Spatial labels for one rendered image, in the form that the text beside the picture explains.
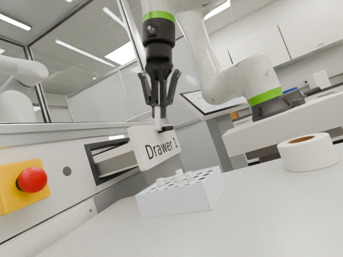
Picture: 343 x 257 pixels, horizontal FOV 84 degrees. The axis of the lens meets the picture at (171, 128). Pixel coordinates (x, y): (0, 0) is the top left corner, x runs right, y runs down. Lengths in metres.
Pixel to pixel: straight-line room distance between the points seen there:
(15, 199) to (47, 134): 0.17
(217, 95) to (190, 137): 1.50
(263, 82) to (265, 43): 3.31
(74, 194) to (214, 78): 0.64
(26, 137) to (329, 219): 0.47
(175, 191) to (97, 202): 0.29
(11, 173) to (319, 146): 0.45
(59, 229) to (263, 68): 0.76
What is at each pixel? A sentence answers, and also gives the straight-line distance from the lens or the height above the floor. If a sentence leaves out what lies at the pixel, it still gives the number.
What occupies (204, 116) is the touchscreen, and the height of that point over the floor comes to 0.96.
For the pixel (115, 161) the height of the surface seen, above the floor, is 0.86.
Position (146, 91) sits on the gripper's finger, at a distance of 0.56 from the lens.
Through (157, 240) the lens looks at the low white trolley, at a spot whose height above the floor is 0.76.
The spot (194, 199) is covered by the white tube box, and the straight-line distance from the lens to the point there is 0.28.
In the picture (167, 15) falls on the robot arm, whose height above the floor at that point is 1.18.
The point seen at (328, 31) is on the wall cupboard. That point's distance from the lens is 4.29.
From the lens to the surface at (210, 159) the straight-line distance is 2.26.
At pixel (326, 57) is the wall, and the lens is 4.56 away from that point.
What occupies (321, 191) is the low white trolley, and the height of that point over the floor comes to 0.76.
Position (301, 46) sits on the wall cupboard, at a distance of 4.13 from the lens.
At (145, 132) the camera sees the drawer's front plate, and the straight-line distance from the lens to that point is 0.50.
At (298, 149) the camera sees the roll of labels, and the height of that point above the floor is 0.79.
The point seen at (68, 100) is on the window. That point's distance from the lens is 0.60.
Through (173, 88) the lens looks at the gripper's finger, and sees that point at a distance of 0.53.
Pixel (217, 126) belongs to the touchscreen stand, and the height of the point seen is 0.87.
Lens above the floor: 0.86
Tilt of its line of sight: 4 degrees up
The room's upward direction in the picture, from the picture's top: 19 degrees counter-clockwise
